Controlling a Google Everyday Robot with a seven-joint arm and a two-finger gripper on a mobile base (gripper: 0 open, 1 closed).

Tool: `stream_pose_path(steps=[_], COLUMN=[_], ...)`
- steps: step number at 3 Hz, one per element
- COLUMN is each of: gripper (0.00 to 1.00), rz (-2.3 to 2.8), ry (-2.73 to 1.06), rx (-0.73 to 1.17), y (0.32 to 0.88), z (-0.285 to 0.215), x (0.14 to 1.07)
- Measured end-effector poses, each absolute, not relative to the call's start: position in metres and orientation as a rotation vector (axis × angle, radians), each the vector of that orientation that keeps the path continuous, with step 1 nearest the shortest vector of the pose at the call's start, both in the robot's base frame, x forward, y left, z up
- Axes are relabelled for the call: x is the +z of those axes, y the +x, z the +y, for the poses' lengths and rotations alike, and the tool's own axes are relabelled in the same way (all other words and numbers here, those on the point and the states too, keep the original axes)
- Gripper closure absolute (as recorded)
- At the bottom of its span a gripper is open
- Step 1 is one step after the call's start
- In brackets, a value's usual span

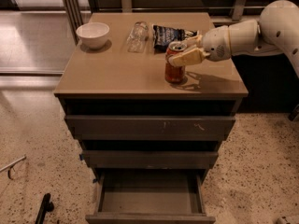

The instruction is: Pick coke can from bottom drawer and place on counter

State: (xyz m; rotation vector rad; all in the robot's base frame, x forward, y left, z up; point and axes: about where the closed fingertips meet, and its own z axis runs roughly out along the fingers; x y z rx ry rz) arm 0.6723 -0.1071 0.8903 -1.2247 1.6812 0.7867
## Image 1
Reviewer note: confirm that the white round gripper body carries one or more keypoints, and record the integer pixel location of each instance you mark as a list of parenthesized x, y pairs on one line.
[(216, 44)]

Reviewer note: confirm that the grey metal railing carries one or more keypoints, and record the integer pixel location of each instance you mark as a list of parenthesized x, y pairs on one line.
[(174, 0)]

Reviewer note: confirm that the grey bottom drawer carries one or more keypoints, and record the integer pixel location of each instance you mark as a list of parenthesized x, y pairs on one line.
[(128, 196)]

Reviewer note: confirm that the black object on floor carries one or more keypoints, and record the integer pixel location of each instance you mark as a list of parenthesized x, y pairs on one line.
[(45, 207)]

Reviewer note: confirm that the white ceramic bowl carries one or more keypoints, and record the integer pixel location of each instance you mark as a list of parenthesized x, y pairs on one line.
[(94, 35)]

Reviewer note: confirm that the brown drawer cabinet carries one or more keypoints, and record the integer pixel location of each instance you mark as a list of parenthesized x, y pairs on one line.
[(115, 82)]

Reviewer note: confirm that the grey middle drawer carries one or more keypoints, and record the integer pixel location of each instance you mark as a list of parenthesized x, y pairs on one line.
[(149, 159)]

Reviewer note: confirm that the metal rod on floor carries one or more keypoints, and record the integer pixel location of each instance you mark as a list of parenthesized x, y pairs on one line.
[(7, 168)]

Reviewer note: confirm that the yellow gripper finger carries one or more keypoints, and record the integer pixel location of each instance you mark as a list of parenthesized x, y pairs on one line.
[(189, 57), (194, 41)]

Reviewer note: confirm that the grey drawer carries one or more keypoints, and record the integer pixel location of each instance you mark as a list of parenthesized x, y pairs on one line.
[(128, 196), (149, 159), (150, 128)]

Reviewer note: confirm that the dark blue chip bag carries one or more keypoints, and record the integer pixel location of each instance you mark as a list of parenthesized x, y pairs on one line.
[(163, 36)]

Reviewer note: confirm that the grey top drawer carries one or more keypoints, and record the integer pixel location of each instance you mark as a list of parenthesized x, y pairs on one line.
[(150, 128)]

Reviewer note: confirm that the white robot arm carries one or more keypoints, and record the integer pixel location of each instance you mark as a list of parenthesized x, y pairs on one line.
[(275, 32)]

